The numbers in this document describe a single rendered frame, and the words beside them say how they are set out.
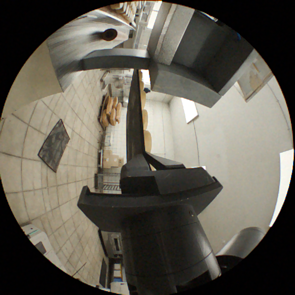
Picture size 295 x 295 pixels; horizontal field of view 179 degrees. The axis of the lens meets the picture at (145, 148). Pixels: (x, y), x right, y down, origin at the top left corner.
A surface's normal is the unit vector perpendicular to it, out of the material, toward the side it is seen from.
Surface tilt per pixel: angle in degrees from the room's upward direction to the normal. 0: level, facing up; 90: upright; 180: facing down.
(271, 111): 180
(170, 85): 90
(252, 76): 115
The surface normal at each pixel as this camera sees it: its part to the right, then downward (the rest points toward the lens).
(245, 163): -0.98, -0.04
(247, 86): -0.38, 0.83
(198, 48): 0.04, 0.94
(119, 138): 0.21, -0.21
